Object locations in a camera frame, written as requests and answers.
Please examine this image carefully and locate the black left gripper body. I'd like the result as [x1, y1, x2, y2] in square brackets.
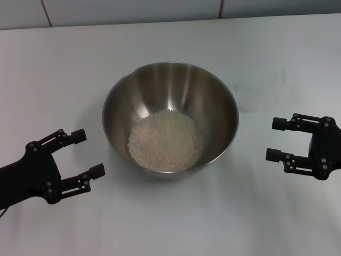
[0, 142, 62, 211]

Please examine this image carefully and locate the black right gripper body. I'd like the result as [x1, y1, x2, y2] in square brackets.
[307, 116, 341, 181]

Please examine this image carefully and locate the clear plastic measuring cup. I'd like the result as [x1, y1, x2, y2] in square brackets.
[234, 68, 290, 113]

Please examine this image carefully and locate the stainless steel mixing bowl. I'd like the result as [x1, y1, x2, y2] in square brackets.
[102, 61, 239, 181]

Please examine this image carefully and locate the white uncooked rice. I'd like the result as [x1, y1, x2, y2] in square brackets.
[127, 110, 205, 173]

